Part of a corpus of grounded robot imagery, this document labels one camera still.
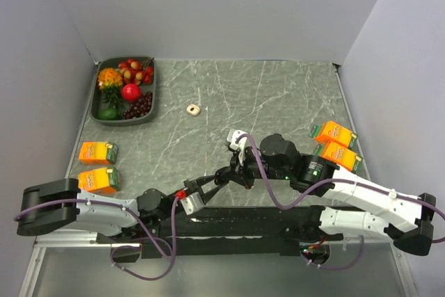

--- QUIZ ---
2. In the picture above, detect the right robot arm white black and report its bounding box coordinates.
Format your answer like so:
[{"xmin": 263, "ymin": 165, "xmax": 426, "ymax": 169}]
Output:
[{"xmin": 216, "ymin": 129, "xmax": 438, "ymax": 256}]

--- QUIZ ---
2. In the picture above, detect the beige earbud charging case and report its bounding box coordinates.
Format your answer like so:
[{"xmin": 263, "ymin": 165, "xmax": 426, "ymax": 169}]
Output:
[{"xmin": 186, "ymin": 104, "xmax": 201, "ymax": 117}]

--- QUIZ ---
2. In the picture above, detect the orange juice box upper left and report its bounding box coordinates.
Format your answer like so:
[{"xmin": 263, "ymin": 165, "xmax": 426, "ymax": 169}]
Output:
[{"xmin": 79, "ymin": 141, "xmax": 119, "ymax": 165}]

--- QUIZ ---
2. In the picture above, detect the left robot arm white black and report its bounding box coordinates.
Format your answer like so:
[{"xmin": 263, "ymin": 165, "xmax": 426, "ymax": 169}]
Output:
[{"xmin": 14, "ymin": 175, "xmax": 228, "ymax": 243}]

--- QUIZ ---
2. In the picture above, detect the dark grape bunch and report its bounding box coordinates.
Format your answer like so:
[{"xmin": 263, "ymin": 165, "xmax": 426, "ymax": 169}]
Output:
[{"xmin": 122, "ymin": 92, "xmax": 153, "ymax": 120}]

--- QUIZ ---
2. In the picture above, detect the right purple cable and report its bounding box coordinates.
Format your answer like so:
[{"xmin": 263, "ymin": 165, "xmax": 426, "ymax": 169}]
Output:
[{"xmin": 234, "ymin": 133, "xmax": 445, "ymax": 271}]

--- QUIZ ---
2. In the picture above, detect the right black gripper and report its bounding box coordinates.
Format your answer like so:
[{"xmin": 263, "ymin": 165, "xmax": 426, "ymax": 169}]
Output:
[{"xmin": 221, "ymin": 143, "xmax": 291, "ymax": 188}]

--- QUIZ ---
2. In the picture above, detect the orange flower fruit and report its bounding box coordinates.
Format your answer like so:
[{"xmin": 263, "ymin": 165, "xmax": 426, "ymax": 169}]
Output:
[{"xmin": 97, "ymin": 67, "xmax": 123, "ymax": 90}]

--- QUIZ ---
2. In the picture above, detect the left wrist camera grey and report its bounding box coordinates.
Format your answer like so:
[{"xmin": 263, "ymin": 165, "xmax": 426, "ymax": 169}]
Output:
[{"xmin": 175, "ymin": 190, "xmax": 204, "ymax": 216}]

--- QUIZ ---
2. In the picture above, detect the orange juice box lower right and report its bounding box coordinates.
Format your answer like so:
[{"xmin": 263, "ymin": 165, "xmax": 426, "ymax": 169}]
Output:
[{"xmin": 313, "ymin": 141, "xmax": 363, "ymax": 173}]

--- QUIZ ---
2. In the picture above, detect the orange juice box upper right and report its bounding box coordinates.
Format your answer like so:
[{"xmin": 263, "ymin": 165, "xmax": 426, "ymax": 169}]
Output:
[{"xmin": 309, "ymin": 120, "xmax": 358, "ymax": 149}]

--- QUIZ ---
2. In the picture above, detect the dark grey fruit tray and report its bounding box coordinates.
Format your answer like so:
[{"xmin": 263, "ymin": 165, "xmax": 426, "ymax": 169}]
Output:
[{"xmin": 90, "ymin": 56, "xmax": 156, "ymax": 127}]

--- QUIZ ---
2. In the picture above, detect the green avocado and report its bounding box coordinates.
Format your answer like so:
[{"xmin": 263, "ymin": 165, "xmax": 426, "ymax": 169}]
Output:
[{"xmin": 97, "ymin": 108, "xmax": 121, "ymax": 120}]

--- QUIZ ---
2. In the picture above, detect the black earbud charging case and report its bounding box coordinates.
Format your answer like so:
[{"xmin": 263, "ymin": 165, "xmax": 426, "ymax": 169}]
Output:
[{"xmin": 214, "ymin": 173, "xmax": 227, "ymax": 186}]

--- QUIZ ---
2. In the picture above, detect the red apple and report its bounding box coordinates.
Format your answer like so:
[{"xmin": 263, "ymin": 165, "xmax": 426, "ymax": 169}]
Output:
[{"xmin": 121, "ymin": 83, "xmax": 143, "ymax": 103}]

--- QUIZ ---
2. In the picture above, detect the orange juice box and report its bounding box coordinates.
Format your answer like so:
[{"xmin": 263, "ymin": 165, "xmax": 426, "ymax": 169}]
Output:
[
  {"xmin": 79, "ymin": 141, "xmax": 119, "ymax": 165},
  {"xmin": 313, "ymin": 141, "xmax": 363, "ymax": 173},
  {"xmin": 78, "ymin": 166, "xmax": 122, "ymax": 194},
  {"xmin": 309, "ymin": 120, "xmax": 358, "ymax": 149}
]

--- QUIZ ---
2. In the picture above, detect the red cherry bunch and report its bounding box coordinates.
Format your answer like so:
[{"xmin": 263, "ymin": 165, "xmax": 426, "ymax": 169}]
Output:
[{"xmin": 118, "ymin": 58, "xmax": 154, "ymax": 86}]

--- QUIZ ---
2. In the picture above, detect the orange juice box lower left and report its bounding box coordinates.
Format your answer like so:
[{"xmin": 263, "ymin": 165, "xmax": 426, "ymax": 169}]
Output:
[{"xmin": 78, "ymin": 166, "xmax": 122, "ymax": 194}]

